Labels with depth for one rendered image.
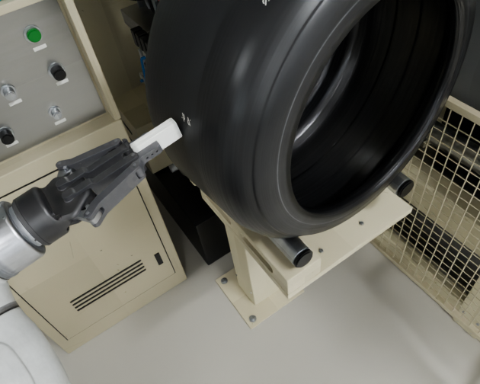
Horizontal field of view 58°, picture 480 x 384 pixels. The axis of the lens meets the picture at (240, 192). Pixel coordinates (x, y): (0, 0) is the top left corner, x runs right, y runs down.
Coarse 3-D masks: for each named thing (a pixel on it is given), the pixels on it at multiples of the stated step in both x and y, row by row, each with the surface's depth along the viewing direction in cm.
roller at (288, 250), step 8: (272, 240) 87; (280, 240) 85; (288, 240) 84; (296, 240) 84; (280, 248) 85; (288, 248) 83; (296, 248) 82; (304, 248) 82; (288, 256) 83; (296, 256) 82; (304, 256) 82; (296, 264) 82; (304, 264) 84
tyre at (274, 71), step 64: (192, 0) 56; (320, 0) 48; (384, 0) 86; (448, 0) 65; (192, 64) 55; (256, 64) 50; (320, 64) 51; (384, 64) 93; (448, 64) 75; (192, 128) 59; (256, 128) 53; (320, 128) 102; (384, 128) 93; (256, 192) 60; (320, 192) 92
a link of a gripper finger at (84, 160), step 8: (104, 144) 61; (112, 144) 60; (120, 144) 61; (88, 152) 60; (96, 152) 60; (104, 152) 60; (64, 160) 61; (72, 160) 60; (80, 160) 60; (88, 160) 60; (96, 160) 61
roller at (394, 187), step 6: (402, 174) 91; (396, 180) 91; (402, 180) 90; (408, 180) 90; (390, 186) 92; (396, 186) 91; (402, 186) 90; (408, 186) 90; (396, 192) 91; (402, 192) 91; (408, 192) 93
